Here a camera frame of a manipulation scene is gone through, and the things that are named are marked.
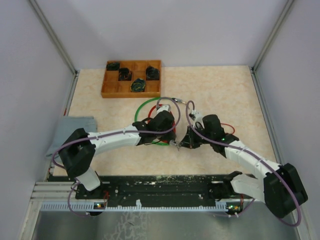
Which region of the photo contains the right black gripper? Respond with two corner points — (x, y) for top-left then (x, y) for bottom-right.
(179, 124), (214, 149)

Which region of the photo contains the red cable lock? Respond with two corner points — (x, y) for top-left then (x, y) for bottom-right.
(147, 105), (176, 146)

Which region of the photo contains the green cable lock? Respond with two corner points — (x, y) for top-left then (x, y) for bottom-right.
(134, 97), (186, 146)

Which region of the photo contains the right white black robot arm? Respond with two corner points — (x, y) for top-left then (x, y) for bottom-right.
(186, 110), (308, 219)

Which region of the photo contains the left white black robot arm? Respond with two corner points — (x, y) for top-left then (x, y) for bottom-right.
(58, 110), (176, 199)

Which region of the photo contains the blue yellow rolled tie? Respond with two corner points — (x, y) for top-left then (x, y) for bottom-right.
(130, 78), (146, 93)

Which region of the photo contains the black dotted rolled tie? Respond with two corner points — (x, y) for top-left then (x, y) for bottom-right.
(145, 66), (160, 81)

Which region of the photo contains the wooden compartment tray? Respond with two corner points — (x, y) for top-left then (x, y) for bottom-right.
(101, 60), (162, 98)

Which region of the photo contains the black orange rolled tie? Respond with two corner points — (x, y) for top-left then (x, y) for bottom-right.
(118, 67), (132, 81)

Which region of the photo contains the dark green rolled tie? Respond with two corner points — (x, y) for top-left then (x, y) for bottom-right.
(106, 61), (121, 71)

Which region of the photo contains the folded blue jeans cloth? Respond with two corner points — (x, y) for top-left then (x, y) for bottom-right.
(45, 116), (98, 159)

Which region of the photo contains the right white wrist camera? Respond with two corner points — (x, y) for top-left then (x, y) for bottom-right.
(188, 109), (204, 129)

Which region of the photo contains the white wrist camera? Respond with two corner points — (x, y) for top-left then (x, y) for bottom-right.
(188, 109), (204, 129)
(156, 104), (171, 114)

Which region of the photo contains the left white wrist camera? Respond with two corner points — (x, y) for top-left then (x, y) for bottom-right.
(156, 104), (171, 114)

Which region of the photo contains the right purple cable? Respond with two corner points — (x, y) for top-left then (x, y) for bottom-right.
(185, 100), (303, 228)

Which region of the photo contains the thin red wire padlock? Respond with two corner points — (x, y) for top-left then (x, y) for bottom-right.
(221, 123), (236, 135)

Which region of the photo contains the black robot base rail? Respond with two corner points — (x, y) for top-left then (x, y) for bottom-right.
(47, 173), (253, 216)

